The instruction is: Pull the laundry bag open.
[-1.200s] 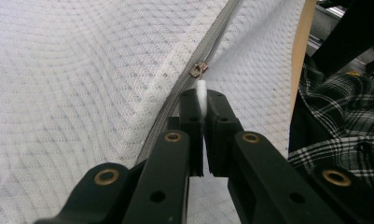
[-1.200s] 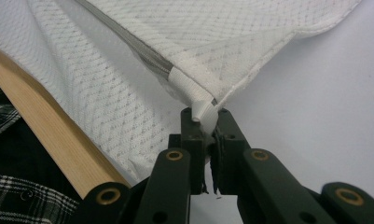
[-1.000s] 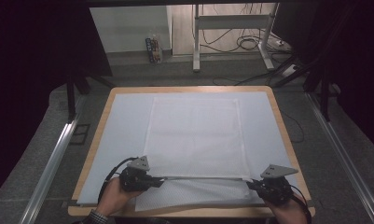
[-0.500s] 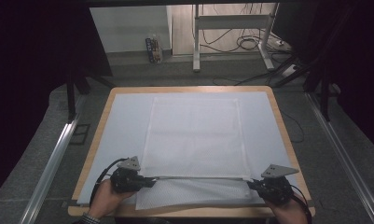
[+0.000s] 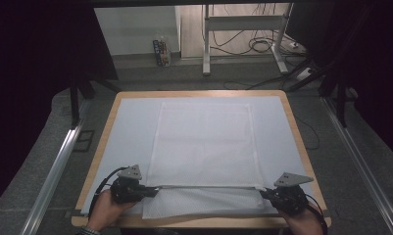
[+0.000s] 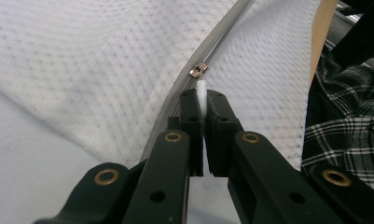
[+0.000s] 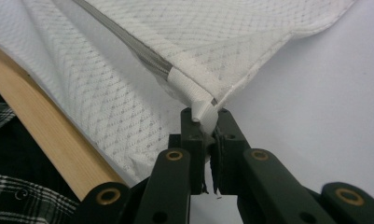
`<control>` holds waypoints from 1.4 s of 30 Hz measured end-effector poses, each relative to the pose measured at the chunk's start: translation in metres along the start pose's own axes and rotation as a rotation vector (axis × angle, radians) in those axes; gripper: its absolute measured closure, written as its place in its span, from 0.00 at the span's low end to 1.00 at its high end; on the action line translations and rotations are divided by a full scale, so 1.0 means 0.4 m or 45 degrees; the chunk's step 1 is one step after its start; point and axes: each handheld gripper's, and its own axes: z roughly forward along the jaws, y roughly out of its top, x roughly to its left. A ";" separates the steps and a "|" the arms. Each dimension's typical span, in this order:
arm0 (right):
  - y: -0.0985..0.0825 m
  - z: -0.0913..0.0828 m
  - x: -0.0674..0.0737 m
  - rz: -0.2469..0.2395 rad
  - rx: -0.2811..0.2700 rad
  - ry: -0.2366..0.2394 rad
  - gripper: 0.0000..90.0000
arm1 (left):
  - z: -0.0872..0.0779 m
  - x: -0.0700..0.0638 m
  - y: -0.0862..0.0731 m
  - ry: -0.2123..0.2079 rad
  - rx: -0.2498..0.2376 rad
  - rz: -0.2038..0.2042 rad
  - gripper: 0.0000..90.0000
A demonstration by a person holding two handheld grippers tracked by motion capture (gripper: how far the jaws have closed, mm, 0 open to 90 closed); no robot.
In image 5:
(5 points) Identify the person's right hand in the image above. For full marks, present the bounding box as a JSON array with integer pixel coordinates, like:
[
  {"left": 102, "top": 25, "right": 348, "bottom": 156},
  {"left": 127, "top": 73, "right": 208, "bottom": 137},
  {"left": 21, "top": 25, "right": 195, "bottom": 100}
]
[{"left": 278, "top": 205, "right": 325, "bottom": 235}]

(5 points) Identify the long black floor cable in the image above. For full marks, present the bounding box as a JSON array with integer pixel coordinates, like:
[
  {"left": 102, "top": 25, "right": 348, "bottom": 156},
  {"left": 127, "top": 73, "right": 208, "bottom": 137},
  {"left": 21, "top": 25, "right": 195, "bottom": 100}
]
[{"left": 222, "top": 73, "right": 305, "bottom": 91}]

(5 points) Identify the black metal stand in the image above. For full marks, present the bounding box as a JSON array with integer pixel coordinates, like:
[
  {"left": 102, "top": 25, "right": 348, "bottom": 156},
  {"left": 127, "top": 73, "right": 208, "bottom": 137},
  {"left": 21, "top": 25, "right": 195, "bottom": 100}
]
[
  {"left": 283, "top": 55, "right": 350, "bottom": 129},
  {"left": 69, "top": 72, "right": 122, "bottom": 130}
]

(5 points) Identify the dark curtain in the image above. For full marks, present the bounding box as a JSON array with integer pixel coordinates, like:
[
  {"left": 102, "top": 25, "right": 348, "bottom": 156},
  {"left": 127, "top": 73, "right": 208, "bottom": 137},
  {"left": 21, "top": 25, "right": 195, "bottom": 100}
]
[
  {"left": 0, "top": 0, "right": 120, "bottom": 213},
  {"left": 286, "top": 0, "right": 393, "bottom": 165}
]

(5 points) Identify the red floor cable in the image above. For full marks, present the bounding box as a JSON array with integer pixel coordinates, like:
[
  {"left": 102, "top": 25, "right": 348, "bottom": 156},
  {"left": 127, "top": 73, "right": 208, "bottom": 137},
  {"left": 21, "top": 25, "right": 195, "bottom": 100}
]
[{"left": 209, "top": 29, "right": 255, "bottom": 57}]

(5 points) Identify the silver wristwatch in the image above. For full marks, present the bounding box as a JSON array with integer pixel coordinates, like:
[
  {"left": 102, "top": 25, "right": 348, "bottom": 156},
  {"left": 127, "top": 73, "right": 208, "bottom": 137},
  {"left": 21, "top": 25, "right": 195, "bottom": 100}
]
[{"left": 75, "top": 225, "right": 102, "bottom": 235}]

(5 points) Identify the person's left hand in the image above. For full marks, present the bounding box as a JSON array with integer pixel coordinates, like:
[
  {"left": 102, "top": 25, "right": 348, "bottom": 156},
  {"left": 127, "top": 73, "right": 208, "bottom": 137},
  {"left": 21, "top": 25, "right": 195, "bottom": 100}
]
[{"left": 85, "top": 189, "right": 136, "bottom": 231}]

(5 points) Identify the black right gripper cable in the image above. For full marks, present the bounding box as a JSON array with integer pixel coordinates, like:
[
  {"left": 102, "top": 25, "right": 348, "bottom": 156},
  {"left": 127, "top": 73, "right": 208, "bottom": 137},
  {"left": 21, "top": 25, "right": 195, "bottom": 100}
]
[{"left": 304, "top": 194, "right": 329, "bottom": 235}]

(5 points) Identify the white metal desk frame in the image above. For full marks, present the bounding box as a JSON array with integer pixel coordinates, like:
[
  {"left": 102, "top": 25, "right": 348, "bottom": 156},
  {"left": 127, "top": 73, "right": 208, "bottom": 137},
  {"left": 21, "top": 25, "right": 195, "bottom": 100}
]
[{"left": 202, "top": 3, "right": 295, "bottom": 76}]

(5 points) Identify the large white power strip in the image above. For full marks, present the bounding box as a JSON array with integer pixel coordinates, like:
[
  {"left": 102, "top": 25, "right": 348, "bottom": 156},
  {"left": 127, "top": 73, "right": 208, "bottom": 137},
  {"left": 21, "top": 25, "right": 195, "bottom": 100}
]
[{"left": 296, "top": 67, "right": 314, "bottom": 81}]

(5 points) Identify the white cloth towel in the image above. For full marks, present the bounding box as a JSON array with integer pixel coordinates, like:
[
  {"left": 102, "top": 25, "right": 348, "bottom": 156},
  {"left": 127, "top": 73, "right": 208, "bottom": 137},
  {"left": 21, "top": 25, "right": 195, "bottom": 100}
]
[{"left": 141, "top": 101, "right": 268, "bottom": 220}]

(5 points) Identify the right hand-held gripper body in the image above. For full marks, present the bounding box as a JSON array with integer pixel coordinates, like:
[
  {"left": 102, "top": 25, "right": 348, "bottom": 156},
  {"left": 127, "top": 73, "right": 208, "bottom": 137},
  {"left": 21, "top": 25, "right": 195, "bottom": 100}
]
[{"left": 270, "top": 171, "right": 315, "bottom": 216}]

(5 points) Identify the pale blue table mat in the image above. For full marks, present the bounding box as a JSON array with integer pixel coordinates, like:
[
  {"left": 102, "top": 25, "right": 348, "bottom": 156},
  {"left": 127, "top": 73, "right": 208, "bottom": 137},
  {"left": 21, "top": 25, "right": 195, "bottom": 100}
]
[{"left": 80, "top": 96, "right": 317, "bottom": 217}]

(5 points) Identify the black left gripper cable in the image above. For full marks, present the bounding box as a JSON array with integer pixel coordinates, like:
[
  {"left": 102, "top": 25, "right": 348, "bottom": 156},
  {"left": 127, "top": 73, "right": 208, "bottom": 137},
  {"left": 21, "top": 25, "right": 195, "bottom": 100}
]
[{"left": 87, "top": 165, "right": 130, "bottom": 220}]

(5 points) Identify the aluminium floor rail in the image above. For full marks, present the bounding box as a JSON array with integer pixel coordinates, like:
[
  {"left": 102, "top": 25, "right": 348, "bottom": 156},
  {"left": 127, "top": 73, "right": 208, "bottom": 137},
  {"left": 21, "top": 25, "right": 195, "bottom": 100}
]
[
  {"left": 20, "top": 125, "right": 84, "bottom": 235},
  {"left": 320, "top": 96, "right": 393, "bottom": 235}
]

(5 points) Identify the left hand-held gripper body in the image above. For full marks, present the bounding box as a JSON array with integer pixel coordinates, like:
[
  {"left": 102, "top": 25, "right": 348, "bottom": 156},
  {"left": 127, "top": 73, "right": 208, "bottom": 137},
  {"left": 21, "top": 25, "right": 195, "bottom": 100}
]
[{"left": 111, "top": 164, "right": 143, "bottom": 205}]

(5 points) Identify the thin black looped cable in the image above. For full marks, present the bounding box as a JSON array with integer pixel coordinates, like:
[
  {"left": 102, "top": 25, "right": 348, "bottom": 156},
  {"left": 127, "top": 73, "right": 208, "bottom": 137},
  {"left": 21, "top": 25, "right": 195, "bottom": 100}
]
[{"left": 295, "top": 116, "right": 321, "bottom": 152}]

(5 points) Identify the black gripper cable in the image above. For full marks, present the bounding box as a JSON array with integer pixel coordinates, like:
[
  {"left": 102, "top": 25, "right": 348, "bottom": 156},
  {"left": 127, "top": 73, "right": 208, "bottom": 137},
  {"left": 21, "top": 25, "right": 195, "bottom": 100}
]
[
  {"left": 304, "top": 194, "right": 329, "bottom": 235},
  {"left": 87, "top": 165, "right": 130, "bottom": 220}
]

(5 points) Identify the colourful packet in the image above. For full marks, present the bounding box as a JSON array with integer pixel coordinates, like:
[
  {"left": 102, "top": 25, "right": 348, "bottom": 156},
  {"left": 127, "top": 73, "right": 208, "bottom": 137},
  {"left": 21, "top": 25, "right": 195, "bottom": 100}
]
[{"left": 152, "top": 34, "right": 172, "bottom": 68}]

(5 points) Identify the coiled black floor cable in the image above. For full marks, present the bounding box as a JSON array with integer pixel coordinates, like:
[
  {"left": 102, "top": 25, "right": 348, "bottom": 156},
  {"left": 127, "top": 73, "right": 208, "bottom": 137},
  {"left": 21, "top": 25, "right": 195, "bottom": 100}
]
[{"left": 248, "top": 36, "right": 274, "bottom": 54}]

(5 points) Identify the black floor plate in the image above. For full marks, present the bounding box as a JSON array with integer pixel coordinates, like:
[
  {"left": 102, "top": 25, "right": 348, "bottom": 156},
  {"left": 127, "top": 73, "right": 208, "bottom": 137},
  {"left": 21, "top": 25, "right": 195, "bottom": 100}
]
[{"left": 73, "top": 129, "right": 96, "bottom": 153}]

